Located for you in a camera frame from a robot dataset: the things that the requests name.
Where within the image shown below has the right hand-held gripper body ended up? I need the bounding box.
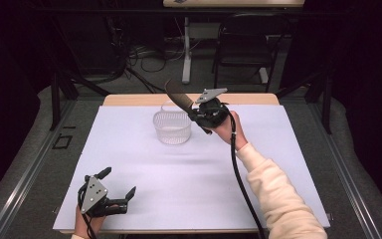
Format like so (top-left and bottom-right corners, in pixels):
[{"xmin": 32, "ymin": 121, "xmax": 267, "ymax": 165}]
[{"xmin": 193, "ymin": 87, "xmax": 232, "ymax": 129}]

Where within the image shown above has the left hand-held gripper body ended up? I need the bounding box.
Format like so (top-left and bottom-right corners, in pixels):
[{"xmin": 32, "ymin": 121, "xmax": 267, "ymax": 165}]
[{"xmin": 78, "ymin": 174, "xmax": 129, "ymax": 219}]

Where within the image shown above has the white plastic basket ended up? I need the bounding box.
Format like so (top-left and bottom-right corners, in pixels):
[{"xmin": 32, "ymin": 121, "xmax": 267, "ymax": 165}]
[{"xmin": 152, "ymin": 100, "xmax": 193, "ymax": 146}]

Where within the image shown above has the person's right hand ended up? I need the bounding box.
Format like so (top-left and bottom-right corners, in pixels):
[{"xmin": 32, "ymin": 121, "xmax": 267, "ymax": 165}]
[{"xmin": 209, "ymin": 111, "xmax": 249, "ymax": 151}]

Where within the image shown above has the person's left hand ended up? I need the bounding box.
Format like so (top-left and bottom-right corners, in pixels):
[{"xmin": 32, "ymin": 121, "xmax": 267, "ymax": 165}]
[{"xmin": 74, "ymin": 204, "xmax": 120, "ymax": 239}]

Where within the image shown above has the white table mat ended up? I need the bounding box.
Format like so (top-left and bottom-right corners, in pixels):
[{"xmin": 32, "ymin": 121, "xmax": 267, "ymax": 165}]
[{"xmin": 52, "ymin": 105, "xmax": 331, "ymax": 231}]

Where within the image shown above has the wooden table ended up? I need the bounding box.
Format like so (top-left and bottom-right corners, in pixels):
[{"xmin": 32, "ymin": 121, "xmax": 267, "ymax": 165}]
[{"xmin": 59, "ymin": 93, "xmax": 326, "ymax": 235}]

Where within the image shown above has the white desk leg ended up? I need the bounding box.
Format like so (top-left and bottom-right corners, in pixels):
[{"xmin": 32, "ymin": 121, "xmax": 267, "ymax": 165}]
[{"xmin": 181, "ymin": 16, "xmax": 193, "ymax": 86}]

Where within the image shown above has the black chair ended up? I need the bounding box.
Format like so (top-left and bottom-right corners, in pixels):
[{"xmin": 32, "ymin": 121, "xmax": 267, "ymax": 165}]
[{"xmin": 212, "ymin": 13, "xmax": 292, "ymax": 94}]

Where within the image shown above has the light wooden desk top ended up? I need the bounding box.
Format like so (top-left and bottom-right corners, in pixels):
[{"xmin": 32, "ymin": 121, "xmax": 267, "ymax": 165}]
[{"xmin": 162, "ymin": 0, "xmax": 306, "ymax": 8}]

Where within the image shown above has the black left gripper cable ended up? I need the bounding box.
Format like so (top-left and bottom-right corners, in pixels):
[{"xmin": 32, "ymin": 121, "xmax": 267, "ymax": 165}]
[{"xmin": 77, "ymin": 184, "xmax": 97, "ymax": 239}]

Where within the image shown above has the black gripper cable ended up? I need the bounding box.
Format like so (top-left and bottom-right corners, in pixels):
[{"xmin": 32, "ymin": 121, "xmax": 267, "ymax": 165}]
[
  {"xmin": 220, "ymin": 102, "xmax": 267, "ymax": 239},
  {"xmin": 77, "ymin": 184, "xmax": 97, "ymax": 239}
]

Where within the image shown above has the bundle of floor cables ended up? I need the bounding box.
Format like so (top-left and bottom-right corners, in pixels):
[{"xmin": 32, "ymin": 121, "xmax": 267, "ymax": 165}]
[{"xmin": 112, "ymin": 39, "xmax": 187, "ymax": 95}]

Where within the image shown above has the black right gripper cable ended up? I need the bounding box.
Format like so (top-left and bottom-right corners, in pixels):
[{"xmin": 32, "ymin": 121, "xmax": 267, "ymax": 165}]
[{"xmin": 220, "ymin": 102, "xmax": 267, "ymax": 239}]

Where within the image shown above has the black metal frame post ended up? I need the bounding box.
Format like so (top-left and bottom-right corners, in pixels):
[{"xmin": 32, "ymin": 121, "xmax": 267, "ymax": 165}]
[
  {"xmin": 49, "ymin": 71, "xmax": 81, "ymax": 131},
  {"xmin": 275, "ymin": 71, "xmax": 333, "ymax": 135}
]

